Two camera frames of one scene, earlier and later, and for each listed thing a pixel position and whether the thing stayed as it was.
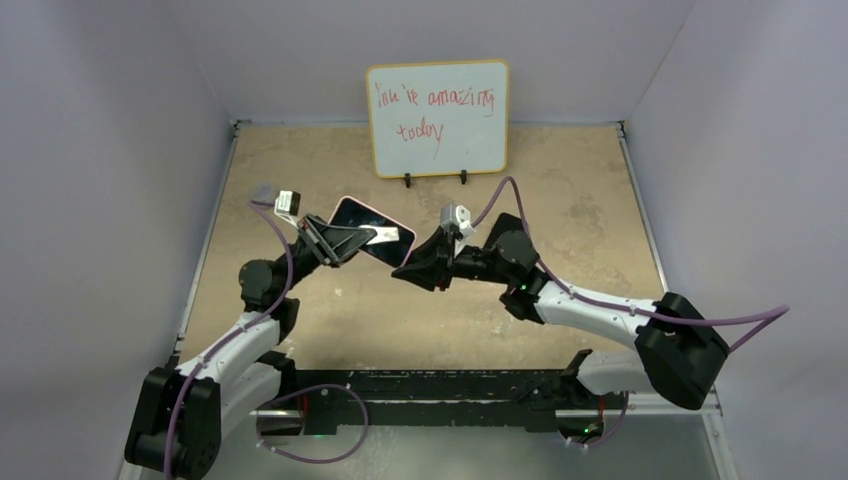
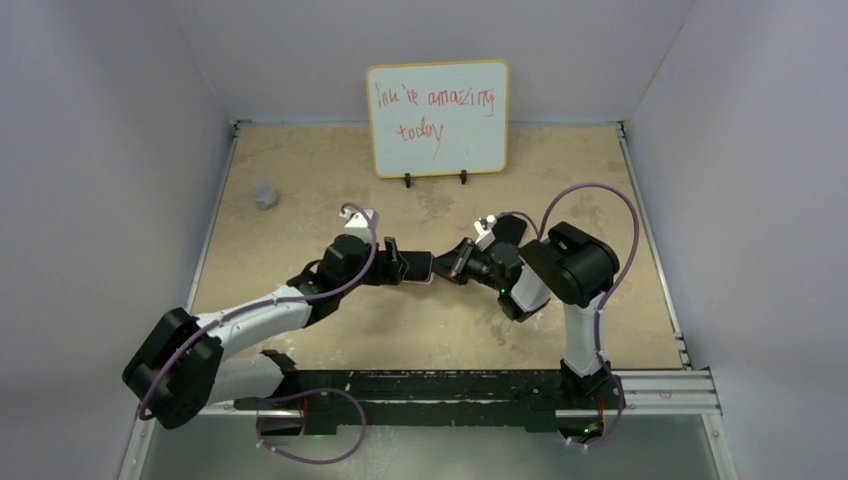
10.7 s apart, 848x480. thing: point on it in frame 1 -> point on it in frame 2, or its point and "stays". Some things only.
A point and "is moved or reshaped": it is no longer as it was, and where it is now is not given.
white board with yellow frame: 439,118 stays
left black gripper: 330,245 -> 386,272
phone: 392,243 is moved or reshaped
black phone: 505,223 stays
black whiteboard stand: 463,176 stays
